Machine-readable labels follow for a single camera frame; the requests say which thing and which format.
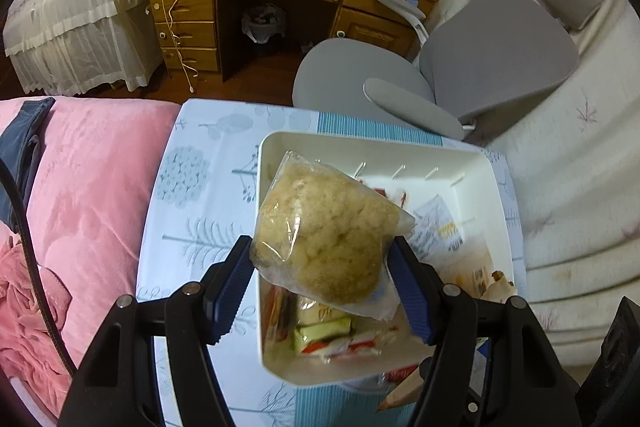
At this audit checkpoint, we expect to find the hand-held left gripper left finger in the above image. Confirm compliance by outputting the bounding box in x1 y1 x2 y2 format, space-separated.
59 234 253 427

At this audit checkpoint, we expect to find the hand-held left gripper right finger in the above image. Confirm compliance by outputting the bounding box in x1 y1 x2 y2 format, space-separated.
387 237 583 427

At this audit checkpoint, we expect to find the clear rice cracker packet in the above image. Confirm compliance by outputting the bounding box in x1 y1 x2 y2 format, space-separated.
250 150 417 323

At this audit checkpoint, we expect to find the white plastic storage bin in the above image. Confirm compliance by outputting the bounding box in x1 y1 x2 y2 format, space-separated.
255 131 523 388

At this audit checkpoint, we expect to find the red and white cookie packet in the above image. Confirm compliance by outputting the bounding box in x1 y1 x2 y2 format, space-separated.
310 329 401 360

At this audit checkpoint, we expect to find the large clear cracker packet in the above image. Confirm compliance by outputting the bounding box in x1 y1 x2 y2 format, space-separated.
410 194 466 258

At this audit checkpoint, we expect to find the pink towel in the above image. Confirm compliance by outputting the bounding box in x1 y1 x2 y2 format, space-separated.
0 237 73 378

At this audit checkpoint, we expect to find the blue denim garment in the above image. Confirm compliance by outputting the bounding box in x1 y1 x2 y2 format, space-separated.
0 97 57 228

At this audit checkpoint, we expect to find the grey office chair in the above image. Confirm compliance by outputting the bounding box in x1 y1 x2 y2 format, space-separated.
291 0 606 142

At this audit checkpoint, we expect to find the trash bin with liner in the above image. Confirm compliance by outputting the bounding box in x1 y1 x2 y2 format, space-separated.
241 4 287 44

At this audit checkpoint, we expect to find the lace covered piano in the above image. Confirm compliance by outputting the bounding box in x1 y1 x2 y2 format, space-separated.
2 0 173 95

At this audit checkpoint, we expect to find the black cable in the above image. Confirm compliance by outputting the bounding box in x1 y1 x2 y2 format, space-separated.
0 159 78 378

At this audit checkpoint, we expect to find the white cable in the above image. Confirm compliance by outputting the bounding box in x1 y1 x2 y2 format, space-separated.
160 0 201 92

